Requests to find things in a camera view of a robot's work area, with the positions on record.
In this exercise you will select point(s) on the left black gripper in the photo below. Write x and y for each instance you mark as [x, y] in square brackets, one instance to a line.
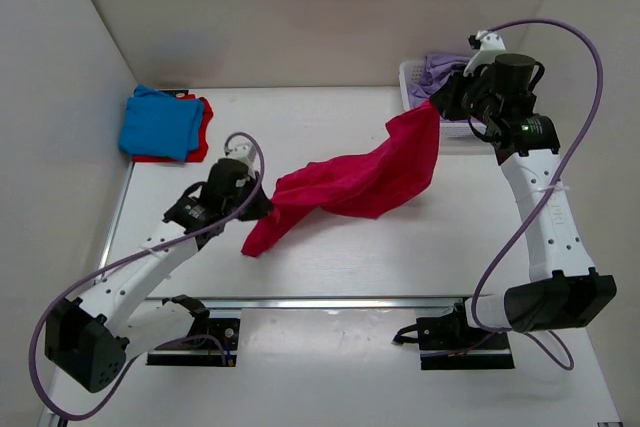
[263, 207]

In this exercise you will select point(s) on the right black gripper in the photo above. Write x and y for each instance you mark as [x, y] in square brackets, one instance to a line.
[445, 98]

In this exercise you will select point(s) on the magenta t shirt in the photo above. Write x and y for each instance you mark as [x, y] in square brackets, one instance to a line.
[364, 185]

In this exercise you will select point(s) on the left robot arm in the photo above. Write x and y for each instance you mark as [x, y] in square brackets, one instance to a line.
[92, 336]

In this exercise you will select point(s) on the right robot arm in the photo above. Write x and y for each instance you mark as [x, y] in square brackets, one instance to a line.
[564, 290]

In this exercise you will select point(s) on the lavender t shirt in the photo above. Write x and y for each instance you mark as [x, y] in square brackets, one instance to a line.
[419, 80]

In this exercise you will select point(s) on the white plastic basket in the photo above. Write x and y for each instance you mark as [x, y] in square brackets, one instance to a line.
[425, 118]

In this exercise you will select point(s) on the red folded t shirt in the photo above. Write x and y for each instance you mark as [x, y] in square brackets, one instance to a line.
[194, 156]

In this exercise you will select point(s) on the blue folded t shirt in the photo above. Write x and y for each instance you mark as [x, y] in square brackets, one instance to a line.
[160, 125]

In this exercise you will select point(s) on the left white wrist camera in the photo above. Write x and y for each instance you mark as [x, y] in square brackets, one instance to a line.
[245, 153]

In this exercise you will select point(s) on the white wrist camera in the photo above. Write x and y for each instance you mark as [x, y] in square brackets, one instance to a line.
[245, 153]
[487, 45]

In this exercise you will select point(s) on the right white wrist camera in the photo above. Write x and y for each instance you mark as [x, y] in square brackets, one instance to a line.
[487, 45]

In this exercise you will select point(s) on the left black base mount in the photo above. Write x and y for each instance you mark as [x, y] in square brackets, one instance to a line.
[214, 339]

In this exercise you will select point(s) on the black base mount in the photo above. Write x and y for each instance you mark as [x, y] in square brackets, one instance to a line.
[447, 343]
[214, 339]

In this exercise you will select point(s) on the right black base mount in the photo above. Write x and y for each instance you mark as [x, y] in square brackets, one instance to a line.
[447, 343]

